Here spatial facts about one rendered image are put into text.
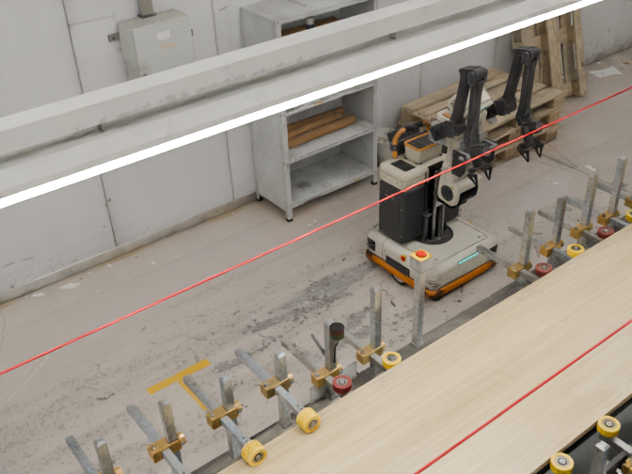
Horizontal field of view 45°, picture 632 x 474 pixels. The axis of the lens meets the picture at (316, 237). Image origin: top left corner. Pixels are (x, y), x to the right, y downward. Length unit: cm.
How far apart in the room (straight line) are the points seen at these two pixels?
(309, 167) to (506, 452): 381
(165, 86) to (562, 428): 200
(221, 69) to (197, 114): 12
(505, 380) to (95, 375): 251
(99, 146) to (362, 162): 471
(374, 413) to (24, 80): 302
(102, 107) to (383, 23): 83
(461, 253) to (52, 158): 362
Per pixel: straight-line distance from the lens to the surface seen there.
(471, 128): 427
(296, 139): 577
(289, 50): 200
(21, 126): 172
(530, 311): 361
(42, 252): 547
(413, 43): 228
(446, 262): 493
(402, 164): 491
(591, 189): 424
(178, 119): 186
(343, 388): 315
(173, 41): 507
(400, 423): 303
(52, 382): 481
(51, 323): 525
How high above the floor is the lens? 313
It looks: 34 degrees down
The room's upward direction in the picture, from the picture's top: 2 degrees counter-clockwise
